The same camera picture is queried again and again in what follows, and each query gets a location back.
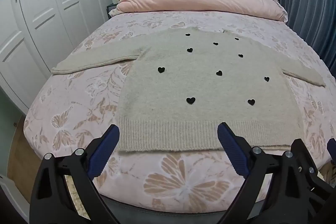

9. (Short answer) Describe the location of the dark nightstand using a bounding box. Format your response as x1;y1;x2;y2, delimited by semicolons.
106;3;119;20

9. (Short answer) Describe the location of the white wardrobe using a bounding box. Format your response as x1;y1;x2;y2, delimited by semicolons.
0;0;116;115

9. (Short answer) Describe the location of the cream fluffy rug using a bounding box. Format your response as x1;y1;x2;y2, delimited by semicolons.
64;175;88;216

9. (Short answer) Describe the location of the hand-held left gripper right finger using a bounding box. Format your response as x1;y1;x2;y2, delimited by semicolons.
217;122;308;224

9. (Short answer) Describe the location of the pink floral butterfly bedsheet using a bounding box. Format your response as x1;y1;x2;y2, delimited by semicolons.
23;10;336;212

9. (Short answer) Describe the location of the blue-grey curtain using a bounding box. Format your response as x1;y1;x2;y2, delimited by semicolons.
278;0;336;72

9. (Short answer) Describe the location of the beige knit sweater with hearts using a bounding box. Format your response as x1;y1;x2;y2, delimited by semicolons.
51;27;327;153

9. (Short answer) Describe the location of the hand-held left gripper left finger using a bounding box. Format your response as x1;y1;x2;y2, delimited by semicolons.
29;124;121;224

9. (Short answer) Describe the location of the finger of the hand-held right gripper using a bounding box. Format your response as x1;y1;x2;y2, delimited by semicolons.
327;138;336;161
290;138;336;224

